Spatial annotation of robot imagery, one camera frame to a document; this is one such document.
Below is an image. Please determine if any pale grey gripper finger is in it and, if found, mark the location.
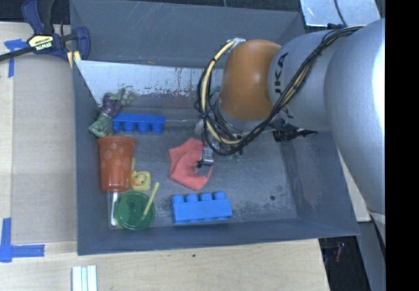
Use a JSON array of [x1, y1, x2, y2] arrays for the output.
[[197, 147, 215, 168]]

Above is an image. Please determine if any green cup with yellow straw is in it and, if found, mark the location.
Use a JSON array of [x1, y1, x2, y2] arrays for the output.
[[114, 182, 160, 231]]

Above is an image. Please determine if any black cylinder on white bracket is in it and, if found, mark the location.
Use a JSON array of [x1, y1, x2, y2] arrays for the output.
[[272, 126, 319, 143]]

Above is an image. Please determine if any grey metal bin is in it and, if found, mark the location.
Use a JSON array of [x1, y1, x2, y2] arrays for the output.
[[68, 0, 361, 256]]

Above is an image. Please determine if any yellow rubber duck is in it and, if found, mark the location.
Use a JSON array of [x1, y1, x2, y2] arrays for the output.
[[130, 169, 153, 193]]

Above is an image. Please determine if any green and purple toy figure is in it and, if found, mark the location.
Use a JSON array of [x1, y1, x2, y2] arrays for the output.
[[88, 85, 139, 138]]

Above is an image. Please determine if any thick blue toy brick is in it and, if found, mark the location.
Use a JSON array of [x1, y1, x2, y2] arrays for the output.
[[170, 191, 234, 226]]

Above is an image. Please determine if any orange-red cloth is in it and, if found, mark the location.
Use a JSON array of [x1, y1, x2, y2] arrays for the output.
[[168, 137, 214, 192]]

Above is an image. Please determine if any orange plastic cup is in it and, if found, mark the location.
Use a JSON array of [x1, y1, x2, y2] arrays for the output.
[[96, 134, 137, 193]]

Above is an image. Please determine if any pale wood board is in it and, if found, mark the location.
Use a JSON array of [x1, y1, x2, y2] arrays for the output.
[[11, 55, 79, 245]]

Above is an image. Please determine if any white plastic stick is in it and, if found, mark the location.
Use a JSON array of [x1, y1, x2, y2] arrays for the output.
[[109, 191, 119, 227]]

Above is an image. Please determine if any thin blue toy brick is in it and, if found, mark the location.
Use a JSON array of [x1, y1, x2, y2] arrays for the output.
[[111, 113, 166, 135]]

